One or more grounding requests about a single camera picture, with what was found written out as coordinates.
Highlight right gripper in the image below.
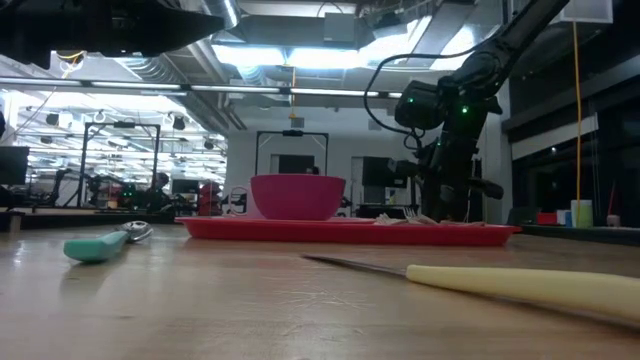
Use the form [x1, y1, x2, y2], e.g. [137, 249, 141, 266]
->
[387, 97, 504, 222]

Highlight beige cloth napkin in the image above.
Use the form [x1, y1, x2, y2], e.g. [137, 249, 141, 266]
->
[372, 213, 489, 227]

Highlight red plastic tray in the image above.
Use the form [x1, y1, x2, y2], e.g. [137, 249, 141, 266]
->
[174, 215, 522, 247]

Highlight knife with cream handle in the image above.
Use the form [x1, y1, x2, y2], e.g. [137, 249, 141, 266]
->
[302, 253, 640, 324]

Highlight magenta plastic bowl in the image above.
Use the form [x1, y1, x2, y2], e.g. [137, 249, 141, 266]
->
[249, 173, 347, 222]

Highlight lilac plastic mug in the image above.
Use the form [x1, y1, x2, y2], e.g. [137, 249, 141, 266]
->
[228, 184, 266, 219]

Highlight spoon with teal handle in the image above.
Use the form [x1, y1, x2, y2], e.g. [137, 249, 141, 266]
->
[63, 220, 154, 264]

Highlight green and white cup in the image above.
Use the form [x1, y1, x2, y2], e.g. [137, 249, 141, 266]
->
[570, 199, 595, 229]

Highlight grey ceiling box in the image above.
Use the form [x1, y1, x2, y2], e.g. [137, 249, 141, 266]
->
[323, 12, 357, 44]

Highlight red bulky object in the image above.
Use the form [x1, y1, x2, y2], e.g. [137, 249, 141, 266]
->
[198, 180, 223, 217]

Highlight white ceiling box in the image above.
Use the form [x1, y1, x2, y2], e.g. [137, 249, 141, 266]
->
[558, 0, 614, 24]

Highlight person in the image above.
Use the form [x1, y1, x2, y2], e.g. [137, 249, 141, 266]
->
[148, 172, 172, 212]

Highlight long ceiling light bar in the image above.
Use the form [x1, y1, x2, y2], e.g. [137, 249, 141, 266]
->
[0, 75, 404, 99]

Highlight black monitor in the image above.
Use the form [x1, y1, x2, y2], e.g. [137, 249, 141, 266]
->
[0, 145, 30, 186]

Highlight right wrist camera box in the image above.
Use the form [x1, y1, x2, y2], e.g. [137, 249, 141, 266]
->
[393, 79, 447, 132]

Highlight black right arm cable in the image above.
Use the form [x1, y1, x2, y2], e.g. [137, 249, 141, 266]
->
[363, 52, 481, 151]

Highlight black background rig frame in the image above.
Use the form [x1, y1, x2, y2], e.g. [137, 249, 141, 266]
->
[77, 121, 162, 209]
[254, 129, 330, 177]

